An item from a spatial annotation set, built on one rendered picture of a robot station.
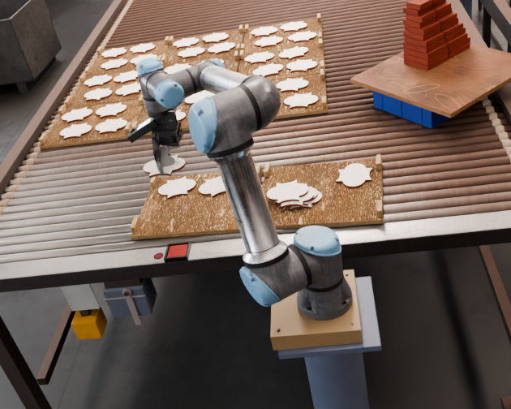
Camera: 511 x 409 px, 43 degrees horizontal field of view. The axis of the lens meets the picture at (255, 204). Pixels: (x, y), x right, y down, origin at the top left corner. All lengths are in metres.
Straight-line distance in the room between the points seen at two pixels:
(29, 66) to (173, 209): 4.08
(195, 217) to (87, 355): 1.25
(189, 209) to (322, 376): 0.73
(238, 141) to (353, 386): 0.84
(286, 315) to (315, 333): 0.11
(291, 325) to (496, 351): 1.33
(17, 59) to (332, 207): 4.47
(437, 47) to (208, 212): 1.12
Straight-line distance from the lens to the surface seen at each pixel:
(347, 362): 1.89
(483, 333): 2.99
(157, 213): 2.28
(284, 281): 1.62
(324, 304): 1.74
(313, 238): 1.66
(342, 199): 2.15
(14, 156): 2.96
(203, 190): 2.31
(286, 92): 2.89
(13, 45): 6.16
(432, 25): 2.67
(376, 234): 2.03
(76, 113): 3.17
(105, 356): 3.21
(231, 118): 1.49
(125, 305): 2.22
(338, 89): 2.89
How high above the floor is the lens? 2.18
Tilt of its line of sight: 35 degrees down
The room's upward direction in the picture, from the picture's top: 12 degrees counter-clockwise
